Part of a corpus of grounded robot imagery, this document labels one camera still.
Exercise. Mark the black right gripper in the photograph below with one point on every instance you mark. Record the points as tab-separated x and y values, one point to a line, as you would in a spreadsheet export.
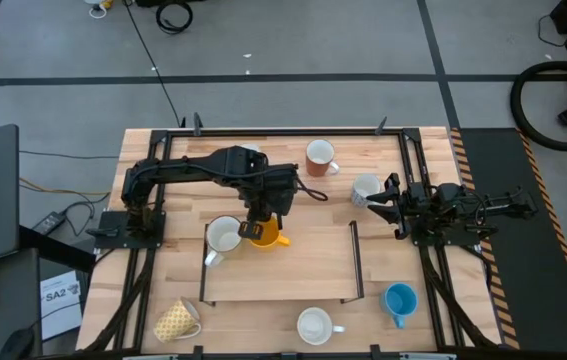
413	205

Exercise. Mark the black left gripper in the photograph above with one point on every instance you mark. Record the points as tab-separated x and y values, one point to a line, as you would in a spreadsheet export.
268	202

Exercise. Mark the white patterned mug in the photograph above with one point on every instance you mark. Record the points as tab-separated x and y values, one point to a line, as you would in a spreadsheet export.
363	186

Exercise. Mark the blue mug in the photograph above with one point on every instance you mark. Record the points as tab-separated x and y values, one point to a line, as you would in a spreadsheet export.
399	300

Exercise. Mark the yellow patterned mug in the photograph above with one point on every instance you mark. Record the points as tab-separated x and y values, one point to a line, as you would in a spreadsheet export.
173	322

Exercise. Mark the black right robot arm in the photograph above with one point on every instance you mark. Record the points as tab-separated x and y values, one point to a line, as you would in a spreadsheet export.
503	205

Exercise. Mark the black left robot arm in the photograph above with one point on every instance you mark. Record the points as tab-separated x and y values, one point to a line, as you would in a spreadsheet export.
188	167

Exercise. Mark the wooden shelf with black legs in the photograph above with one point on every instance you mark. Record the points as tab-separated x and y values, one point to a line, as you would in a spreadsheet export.
303	265

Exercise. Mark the teal mug white interior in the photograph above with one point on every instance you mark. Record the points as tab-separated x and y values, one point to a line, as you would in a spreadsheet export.
314	326

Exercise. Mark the black mat with hazard stripes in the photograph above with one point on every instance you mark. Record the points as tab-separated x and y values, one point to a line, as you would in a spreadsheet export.
523	280

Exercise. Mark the black power adapter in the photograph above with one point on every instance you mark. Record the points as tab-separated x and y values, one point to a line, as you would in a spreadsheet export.
49	223

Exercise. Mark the white printed paper sheet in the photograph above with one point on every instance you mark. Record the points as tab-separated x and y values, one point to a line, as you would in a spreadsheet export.
60	310

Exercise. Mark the dark grey desk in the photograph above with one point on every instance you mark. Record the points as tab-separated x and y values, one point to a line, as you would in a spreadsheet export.
8	300

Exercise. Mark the black computer mouse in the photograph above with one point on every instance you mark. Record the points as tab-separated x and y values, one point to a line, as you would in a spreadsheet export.
15	345

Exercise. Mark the black table frame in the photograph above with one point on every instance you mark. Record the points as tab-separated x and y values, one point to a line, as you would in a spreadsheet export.
288	133

